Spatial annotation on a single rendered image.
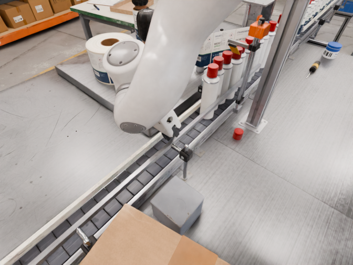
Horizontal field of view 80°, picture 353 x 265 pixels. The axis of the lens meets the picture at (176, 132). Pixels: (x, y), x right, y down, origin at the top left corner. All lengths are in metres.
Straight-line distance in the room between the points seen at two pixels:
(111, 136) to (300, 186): 0.66
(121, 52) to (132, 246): 0.30
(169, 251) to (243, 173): 0.47
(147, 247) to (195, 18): 0.30
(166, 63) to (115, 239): 0.25
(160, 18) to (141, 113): 0.14
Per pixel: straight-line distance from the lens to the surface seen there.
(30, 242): 0.61
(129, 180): 0.54
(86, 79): 1.07
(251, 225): 0.65
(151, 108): 0.33
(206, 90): 0.70
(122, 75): 0.38
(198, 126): 0.75
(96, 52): 0.94
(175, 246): 0.30
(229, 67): 0.77
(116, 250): 0.31
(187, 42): 0.32
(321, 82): 1.27
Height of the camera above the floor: 1.42
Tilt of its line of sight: 47 degrees down
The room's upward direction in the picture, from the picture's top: straight up
